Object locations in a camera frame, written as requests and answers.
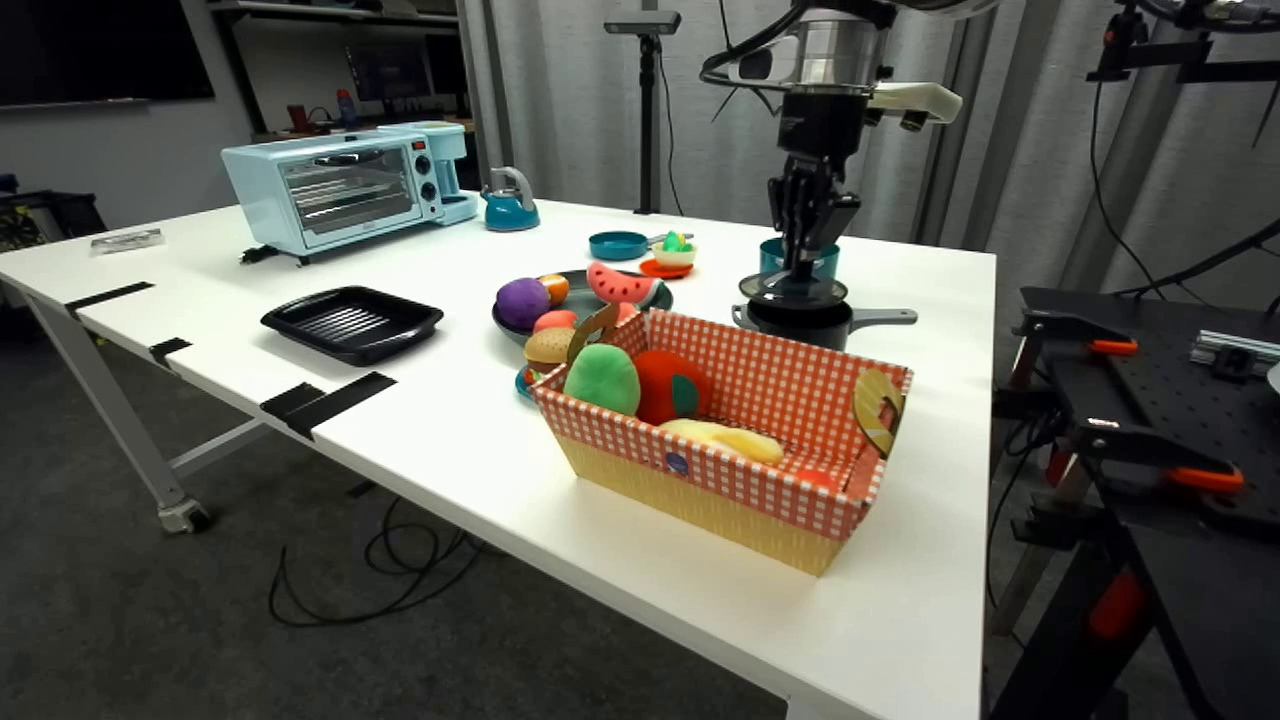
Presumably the plush orange slice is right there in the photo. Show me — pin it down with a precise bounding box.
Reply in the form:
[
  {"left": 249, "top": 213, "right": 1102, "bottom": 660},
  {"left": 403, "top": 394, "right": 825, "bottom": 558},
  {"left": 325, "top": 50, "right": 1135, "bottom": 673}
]
[{"left": 538, "top": 274, "right": 573, "bottom": 308}]

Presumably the black robot cart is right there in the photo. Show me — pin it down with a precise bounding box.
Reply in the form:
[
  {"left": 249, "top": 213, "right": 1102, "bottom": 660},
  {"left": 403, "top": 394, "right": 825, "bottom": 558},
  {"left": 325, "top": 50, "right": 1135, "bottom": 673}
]
[{"left": 990, "top": 289, "right": 1280, "bottom": 720}]

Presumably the black tripod stand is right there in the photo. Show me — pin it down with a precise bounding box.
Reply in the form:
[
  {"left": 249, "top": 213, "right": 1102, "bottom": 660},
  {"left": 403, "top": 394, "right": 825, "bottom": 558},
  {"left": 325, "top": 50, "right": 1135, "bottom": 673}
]
[{"left": 605, "top": 8, "right": 680, "bottom": 213}]

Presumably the dark grey oval plate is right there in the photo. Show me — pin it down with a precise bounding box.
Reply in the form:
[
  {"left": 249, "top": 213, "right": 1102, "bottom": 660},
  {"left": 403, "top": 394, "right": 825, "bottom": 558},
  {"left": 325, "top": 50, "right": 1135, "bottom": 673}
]
[{"left": 490, "top": 267, "right": 673, "bottom": 342}]

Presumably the teal small bowl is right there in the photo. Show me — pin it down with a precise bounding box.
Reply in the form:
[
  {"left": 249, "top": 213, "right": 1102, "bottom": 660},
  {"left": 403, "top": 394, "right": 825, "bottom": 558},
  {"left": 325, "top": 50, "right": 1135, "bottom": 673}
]
[{"left": 587, "top": 232, "right": 651, "bottom": 266}]

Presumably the blue pot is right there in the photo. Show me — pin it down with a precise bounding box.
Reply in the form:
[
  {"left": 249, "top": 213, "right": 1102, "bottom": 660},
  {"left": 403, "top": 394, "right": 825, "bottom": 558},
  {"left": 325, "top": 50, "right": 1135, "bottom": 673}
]
[{"left": 761, "top": 236, "right": 783, "bottom": 275}]

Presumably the plush watermelon slice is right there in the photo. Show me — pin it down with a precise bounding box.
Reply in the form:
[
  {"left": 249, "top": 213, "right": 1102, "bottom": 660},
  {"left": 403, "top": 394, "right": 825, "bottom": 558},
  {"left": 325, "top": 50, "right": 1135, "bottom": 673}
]
[{"left": 587, "top": 266, "right": 656, "bottom": 306}]

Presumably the red plush tomato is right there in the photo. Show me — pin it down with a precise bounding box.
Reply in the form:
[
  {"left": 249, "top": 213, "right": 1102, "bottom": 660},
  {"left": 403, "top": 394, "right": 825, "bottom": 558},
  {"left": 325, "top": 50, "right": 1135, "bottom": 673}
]
[{"left": 635, "top": 350, "right": 713, "bottom": 425}]

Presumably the purple plush eggplant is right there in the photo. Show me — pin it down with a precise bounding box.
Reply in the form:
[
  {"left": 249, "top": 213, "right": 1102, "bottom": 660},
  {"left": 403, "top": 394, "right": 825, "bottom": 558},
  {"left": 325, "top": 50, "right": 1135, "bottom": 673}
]
[{"left": 490, "top": 275, "right": 550, "bottom": 331}]

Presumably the yellow plush banana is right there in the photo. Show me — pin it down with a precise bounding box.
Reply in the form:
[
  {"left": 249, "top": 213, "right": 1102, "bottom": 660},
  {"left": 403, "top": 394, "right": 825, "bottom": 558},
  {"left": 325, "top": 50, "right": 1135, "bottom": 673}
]
[{"left": 661, "top": 422, "right": 787, "bottom": 470}]

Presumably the black pot with handle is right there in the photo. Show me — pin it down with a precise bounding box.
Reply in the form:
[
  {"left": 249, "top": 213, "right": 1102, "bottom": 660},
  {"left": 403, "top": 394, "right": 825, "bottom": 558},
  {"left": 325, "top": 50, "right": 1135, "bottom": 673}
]
[{"left": 733, "top": 299, "right": 914, "bottom": 351}]

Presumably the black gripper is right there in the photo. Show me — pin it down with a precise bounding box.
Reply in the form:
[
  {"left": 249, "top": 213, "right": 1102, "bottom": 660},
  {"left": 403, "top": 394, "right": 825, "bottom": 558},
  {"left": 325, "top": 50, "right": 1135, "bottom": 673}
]
[{"left": 766, "top": 92, "right": 865, "bottom": 281}]

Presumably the black square tray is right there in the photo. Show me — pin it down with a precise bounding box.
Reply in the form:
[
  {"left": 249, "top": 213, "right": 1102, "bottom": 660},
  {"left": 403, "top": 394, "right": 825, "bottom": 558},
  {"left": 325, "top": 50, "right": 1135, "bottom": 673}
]
[{"left": 260, "top": 283, "right": 444, "bottom": 370}]

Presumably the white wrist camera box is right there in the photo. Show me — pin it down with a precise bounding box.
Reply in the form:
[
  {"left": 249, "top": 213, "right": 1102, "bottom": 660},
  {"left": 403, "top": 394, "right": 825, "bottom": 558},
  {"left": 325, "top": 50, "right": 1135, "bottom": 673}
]
[{"left": 866, "top": 80, "right": 963, "bottom": 130}]

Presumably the red checkered cardboard basket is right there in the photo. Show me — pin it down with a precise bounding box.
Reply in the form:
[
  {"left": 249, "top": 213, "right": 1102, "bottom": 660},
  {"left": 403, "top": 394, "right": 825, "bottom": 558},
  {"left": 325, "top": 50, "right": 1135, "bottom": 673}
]
[{"left": 531, "top": 311, "right": 910, "bottom": 578}]

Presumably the blue kettle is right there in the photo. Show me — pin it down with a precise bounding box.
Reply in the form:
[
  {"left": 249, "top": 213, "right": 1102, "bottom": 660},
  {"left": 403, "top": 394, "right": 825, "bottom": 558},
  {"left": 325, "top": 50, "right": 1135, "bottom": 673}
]
[{"left": 485, "top": 166, "right": 538, "bottom": 232}]

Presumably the black floor cable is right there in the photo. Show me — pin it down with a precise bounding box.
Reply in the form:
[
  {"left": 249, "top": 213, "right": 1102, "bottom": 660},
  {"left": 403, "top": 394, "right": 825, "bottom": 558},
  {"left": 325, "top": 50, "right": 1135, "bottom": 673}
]
[{"left": 263, "top": 493, "right": 490, "bottom": 631}]

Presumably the plush burger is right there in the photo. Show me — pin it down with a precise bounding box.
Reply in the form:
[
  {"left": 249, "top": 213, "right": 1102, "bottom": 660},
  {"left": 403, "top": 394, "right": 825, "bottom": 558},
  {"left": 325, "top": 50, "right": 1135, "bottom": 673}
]
[{"left": 525, "top": 327, "right": 575, "bottom": 371}]

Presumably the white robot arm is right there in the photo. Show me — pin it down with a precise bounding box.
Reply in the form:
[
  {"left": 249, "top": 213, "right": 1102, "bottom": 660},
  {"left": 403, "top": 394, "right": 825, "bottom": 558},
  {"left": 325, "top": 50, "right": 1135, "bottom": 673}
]
[{"left": 699, "top": 0, "right": 997, "bottom": 281}]

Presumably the plush strawberry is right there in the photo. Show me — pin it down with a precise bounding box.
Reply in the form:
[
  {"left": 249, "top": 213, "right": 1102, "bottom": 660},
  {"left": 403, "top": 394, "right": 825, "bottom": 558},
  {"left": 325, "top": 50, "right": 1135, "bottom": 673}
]
[{"left": 531, "top": 308, "right": 575, "bottom": 331}]

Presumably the light blue toaster oven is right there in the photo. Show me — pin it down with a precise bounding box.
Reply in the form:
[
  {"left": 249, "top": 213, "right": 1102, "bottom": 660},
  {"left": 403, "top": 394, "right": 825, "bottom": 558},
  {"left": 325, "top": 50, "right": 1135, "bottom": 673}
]
[{"left": 220, "top": 119, "right": 475, "bottom": 261}]

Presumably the green plush avocado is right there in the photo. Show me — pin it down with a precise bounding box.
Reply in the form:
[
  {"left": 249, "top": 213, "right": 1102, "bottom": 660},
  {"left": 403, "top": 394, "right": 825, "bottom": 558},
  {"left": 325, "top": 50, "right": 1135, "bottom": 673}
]
[{"left": 565, "top": 346, "right": 640, "bottom": 416}]

